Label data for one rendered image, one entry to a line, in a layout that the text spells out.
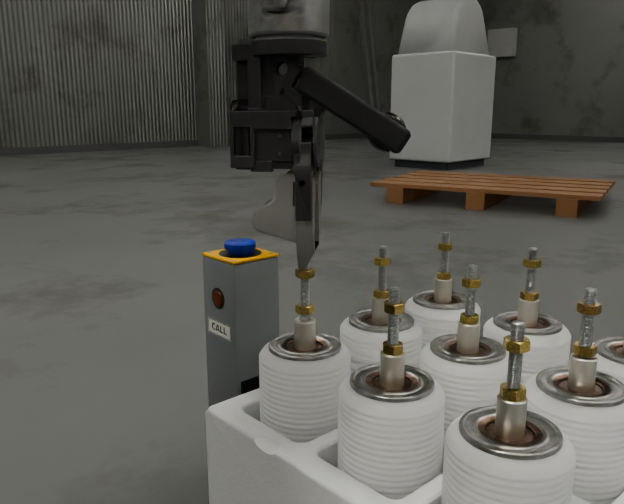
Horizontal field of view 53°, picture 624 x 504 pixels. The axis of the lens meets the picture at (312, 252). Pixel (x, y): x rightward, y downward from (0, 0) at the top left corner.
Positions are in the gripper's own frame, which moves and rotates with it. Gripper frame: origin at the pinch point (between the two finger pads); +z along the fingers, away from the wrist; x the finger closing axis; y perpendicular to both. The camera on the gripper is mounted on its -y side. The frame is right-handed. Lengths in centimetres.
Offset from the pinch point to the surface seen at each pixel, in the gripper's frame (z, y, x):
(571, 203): 29, -90, -236
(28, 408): 35, 52, -29
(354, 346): 11.9, -4.1, -5.2
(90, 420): 35, 40, -26
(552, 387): 9.9, -22.2, 7.4
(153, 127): 10, 292, -706
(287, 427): 16.9, 1.9, 4.7
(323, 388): 12.7, -1.6, 4.2
